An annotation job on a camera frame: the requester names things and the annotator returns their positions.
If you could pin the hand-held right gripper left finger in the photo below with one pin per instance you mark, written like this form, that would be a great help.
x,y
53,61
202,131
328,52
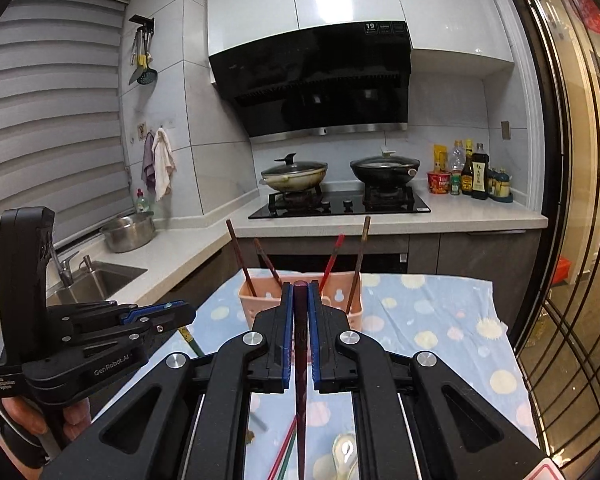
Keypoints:
x,y
286,340

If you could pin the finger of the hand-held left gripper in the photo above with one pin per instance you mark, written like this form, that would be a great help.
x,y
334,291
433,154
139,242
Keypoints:
x,y
145,312
110,336

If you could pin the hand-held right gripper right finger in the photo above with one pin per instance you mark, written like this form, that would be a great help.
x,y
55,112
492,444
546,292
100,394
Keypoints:
x,y
314,340

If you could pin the pink perforated utensil holder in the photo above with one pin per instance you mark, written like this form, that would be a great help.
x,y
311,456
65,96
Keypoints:
x,y
340,302

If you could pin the maroon chopstick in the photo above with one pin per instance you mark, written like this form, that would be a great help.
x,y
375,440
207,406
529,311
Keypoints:
x,y
300,385
240,255
267,260

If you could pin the red chopstick with black end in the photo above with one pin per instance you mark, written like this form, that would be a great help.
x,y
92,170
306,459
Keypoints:
x,y
332,260

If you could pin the brown chopstick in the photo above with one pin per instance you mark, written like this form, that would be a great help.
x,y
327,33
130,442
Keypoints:
x,y
358,265

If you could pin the person's left hand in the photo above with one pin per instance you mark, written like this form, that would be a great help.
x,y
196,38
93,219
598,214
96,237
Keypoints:
x,y
25,415

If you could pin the chrome faucet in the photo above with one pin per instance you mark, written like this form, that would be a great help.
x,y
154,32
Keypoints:
x,y
62,265

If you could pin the steel sink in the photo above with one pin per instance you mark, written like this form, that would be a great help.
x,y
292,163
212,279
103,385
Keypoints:
x,y
100,280

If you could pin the green chopstick with gold band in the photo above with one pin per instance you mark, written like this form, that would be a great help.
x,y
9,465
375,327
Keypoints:
x,y
192,342

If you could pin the steel pot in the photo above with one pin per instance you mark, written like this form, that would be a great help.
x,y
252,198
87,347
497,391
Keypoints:
x,y
127,232

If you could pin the plain red chopstick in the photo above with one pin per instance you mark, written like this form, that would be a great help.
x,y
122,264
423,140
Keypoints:
x,y
285,442

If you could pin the green dish soap bottle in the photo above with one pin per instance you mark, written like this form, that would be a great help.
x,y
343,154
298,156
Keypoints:
x,y
141,202

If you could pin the blue dotted tablecloth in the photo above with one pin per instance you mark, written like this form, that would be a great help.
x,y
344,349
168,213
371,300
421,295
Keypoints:
x,y
430,310

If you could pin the white ceramic spoon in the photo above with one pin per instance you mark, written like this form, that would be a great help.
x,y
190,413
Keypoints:
x,y
345,457

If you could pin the plain green chopstick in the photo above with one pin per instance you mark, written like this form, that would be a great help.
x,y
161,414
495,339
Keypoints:
x,y
286,462

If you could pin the black gas stove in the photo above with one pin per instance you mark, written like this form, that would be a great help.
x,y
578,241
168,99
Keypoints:
x,y
340,207

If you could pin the grey window blind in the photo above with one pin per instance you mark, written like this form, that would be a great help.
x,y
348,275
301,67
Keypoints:
x,y
50,125

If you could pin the purple hanging towel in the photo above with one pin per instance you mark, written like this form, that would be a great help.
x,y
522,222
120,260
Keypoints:
x,y
148,165

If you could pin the white hanging towel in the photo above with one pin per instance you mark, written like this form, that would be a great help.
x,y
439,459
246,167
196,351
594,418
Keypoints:
x,y
164,165

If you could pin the beige pan with glass lid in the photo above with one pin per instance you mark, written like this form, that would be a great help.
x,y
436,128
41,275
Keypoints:
x,y
294,176

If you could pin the black wok with lid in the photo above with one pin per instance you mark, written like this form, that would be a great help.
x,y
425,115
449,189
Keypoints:
x,y
384,169

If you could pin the red instant noodle cup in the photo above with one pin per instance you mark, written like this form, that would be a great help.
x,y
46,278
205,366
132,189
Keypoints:
x,y
438,183

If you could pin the small green-capped bottle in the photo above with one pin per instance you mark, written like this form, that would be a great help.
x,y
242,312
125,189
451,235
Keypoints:
x,y
454,186

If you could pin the yellow condiment bottle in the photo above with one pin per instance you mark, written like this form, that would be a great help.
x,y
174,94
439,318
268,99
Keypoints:
x,y
440,157

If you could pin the dark bottle with yellow cap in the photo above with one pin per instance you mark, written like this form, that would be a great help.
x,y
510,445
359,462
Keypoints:
x,y
467,175

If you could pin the clear plastic bottle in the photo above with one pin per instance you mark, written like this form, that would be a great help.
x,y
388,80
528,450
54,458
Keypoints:
x,y
457,157

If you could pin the large dark sauce bottle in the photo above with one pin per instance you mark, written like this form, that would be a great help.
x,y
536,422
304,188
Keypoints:
x,y
480,175

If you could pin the hanging kitchen utensil rack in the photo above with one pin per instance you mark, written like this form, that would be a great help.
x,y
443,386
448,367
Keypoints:
x,y
142,55

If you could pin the seasoning jar set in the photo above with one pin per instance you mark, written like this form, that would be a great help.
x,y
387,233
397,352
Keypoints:
x,y
501,185

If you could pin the red box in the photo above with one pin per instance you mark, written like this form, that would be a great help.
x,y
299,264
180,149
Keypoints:
x,y
561,270

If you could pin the black range hood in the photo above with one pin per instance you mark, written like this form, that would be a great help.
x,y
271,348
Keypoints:
x,y
310,75

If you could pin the glass sliding door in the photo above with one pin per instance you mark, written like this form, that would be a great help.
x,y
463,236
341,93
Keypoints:
x,y
570,210

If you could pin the grey wall socket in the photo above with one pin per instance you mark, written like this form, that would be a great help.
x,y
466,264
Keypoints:
x,y
505,130

